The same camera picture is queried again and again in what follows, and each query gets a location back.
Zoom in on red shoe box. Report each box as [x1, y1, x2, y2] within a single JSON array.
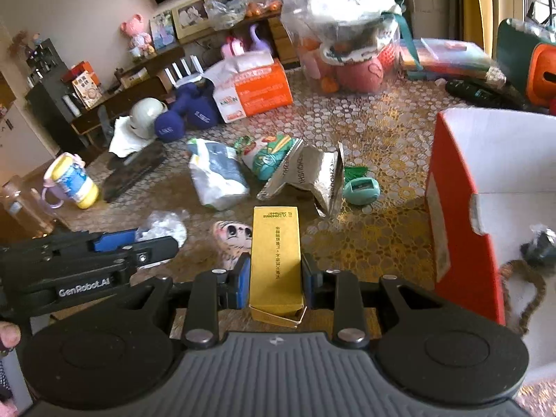
[[426, 108, 556, 357]]

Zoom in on clear plastic bottle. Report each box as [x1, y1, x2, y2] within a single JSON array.
[[0, 176, 57, 235]]

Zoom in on silver foil bag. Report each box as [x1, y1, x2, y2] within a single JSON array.
[[257, 141, 346, 218]]

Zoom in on teal oval gadget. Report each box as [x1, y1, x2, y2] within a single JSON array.
[[343, 177, 381, 206]]

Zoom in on small dark bagged item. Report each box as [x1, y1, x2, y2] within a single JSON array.
[[519, 223, 556, 268]]

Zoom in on black long case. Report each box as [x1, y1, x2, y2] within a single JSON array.
[[445, 78, 528, 111]]

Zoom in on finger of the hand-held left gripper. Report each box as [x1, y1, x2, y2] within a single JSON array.
[[0, 228, 148, 271], [124, 237, 180, 271]]

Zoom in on black shelf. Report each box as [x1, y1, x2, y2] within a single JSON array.
[[24, 37, 85, 124]]

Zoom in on pink plush doll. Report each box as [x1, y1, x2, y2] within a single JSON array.
[[121, 14, 155, 59]]

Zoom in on orange tissue pack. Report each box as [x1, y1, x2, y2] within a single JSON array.
[[204, 52, 294, 124]]

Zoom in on person's left hand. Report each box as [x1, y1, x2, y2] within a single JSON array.
[[0, 320, 22, 350]]

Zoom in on wooden photo frame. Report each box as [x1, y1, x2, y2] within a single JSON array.
[[171, 0, 215, 40]]

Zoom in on white grey snack bag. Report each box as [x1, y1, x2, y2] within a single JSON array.
[[187, 138, 250, 211]]

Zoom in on yellow labelled bottle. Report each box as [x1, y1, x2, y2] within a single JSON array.
[[42, 152, 100, 209]]

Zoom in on orange box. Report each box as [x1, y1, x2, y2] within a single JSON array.
[[69, 62, 94, 81]]

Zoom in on small clear bag white pieces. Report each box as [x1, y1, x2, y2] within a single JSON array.
[[136, 211, 188, 246]]

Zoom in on large clear bag of toys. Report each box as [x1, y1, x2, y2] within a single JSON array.
[[278, 0, 407, 94]]

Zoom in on stack of colourful books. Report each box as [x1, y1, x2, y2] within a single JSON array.
[[397, 37, 507, 83]]

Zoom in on green orange desk organizer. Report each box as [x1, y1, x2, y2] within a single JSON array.
[[495, 17, 556, 116]]

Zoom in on white router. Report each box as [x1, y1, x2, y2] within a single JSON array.
[[163, 54, 205, 88]]

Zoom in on green colourful snack packet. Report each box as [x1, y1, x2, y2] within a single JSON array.
[[235, 134, 370, 181]]

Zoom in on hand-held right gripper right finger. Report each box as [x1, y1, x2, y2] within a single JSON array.
[[302, 252, 438, 351]]

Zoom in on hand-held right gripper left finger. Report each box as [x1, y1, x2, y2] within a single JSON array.
[[116, 252, 253, 352]]

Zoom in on yellow cardboard box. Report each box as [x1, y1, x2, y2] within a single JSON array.
[[248, 206, 308, 328]]

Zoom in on pale green round container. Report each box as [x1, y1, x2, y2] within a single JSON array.
[[129, 98, 168, 140]]

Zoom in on picture card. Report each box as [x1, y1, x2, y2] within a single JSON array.
[[150, 9, 177, 50]]

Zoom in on yellow curtain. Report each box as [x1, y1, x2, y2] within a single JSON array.
[[460, 0, 493, 59]]

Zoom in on white standing air conditioner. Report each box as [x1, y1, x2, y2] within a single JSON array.
[[402, 0, 462, 40]]

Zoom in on printed book box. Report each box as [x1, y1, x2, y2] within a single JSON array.
[[72, 74, 104, 109]]

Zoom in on wooden television console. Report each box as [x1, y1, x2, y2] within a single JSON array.
[[69, 9, 305, 148]]

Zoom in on cartoon face toy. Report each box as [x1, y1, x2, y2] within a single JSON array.
[[211, 221, 253, 274]]

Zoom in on clear plastic bag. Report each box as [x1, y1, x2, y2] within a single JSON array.
[[204, 0, 248, 31]]

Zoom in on white cloth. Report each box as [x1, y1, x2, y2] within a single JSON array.
[[108, 115, 153, 157]]

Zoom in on blue dumbbell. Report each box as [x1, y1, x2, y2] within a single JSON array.
[[154, 91, 196, 142], [174, 82, 227, 130]]

